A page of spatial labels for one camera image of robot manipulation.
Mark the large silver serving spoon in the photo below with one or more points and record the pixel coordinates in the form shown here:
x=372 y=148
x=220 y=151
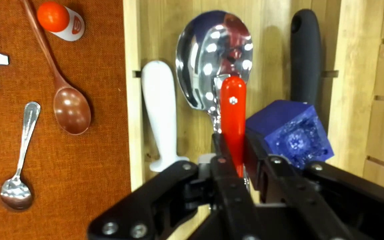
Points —
x=210 y=48

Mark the small orange-capped white bottle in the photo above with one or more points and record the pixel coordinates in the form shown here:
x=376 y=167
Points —
x=52 y=15

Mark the small silver teaspoon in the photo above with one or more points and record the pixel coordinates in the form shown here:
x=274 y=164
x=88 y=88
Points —
x=16 y=191

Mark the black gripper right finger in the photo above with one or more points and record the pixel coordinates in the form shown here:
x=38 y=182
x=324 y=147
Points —
x=343 y=200

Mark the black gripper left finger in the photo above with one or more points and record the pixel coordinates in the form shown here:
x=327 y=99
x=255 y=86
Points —
x=179 y=200

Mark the brown wooden spoon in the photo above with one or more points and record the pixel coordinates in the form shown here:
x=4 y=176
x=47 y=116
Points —
x=72 y=111

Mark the wooden cutlery tray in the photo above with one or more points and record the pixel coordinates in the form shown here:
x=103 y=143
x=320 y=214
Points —
x=356 y=67

